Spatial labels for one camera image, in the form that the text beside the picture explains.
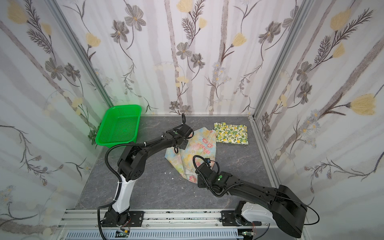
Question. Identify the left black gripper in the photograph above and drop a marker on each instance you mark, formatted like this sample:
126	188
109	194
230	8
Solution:
182	142

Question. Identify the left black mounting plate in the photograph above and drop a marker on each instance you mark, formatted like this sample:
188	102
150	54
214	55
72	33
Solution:
136	219

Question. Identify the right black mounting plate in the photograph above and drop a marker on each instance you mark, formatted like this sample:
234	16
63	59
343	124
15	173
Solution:
228	219

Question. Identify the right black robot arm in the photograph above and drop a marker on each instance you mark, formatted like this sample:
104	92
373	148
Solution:
288	211

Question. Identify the pastel floral skirt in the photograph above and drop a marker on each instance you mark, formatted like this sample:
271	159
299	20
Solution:
203	143

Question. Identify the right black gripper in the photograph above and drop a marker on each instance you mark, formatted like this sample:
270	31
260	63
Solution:
201	175

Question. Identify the lemon print yellow skirt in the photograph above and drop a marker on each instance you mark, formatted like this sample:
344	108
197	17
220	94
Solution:
231	134

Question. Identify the white slotted cable duct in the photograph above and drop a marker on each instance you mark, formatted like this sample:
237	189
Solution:
188	234

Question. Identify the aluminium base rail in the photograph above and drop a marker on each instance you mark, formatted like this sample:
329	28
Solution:
166	219

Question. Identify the black mounting plate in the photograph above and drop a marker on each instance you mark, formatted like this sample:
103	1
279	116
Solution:
136	219
228	219

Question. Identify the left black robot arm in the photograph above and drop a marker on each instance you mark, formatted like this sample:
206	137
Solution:
131	166

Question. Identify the green plastic basket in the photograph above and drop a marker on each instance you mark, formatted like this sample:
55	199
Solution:
120	125

